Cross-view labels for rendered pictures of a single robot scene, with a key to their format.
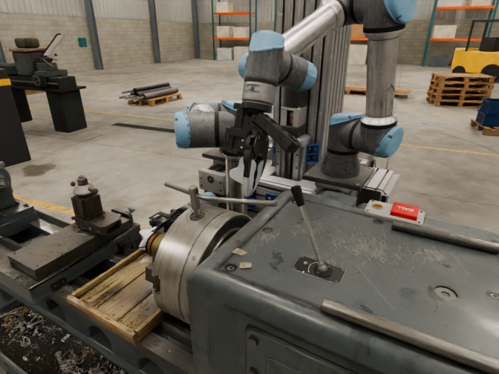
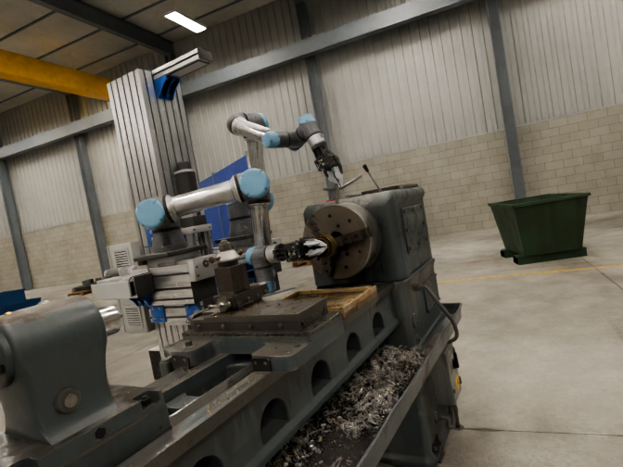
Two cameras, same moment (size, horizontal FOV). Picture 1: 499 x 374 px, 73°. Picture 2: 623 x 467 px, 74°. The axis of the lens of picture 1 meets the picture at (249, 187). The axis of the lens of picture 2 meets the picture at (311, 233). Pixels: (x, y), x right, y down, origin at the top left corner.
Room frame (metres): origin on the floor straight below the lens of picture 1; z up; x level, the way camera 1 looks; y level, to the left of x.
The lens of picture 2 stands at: (0.87, 1.88, 1.22)
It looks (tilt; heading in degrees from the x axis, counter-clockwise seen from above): 3 degrees down; 270
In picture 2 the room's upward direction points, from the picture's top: 10 degrees counter-clockwise
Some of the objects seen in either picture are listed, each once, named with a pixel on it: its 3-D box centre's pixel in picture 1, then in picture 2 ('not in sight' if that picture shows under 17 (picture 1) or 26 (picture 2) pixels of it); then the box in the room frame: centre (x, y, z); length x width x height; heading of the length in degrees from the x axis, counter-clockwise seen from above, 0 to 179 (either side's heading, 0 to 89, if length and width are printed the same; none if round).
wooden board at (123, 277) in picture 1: (143, 284); (317, 303); (0.89, 0.36, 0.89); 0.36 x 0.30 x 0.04; 150
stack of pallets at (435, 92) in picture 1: (458, 89); not in sight; (8.82, -5.34, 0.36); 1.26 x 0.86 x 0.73; 78
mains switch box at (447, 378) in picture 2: not in sight; (446, 358); (0.33, -0.10, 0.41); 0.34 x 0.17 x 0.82; 60
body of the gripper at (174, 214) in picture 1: (171, 223); (290, 251); (0.96, 0.26, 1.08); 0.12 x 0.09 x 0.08; 149
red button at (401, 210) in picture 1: (405, 212); not in sight; (0.72, -0.38, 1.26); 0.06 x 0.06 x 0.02; 60
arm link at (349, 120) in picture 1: (346, 130); (238, 204); (1.23, -0.36, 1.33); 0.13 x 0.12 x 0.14; 39
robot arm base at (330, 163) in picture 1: (341, 159); (241, 225); (1.24, -0.36, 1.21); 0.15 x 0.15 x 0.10
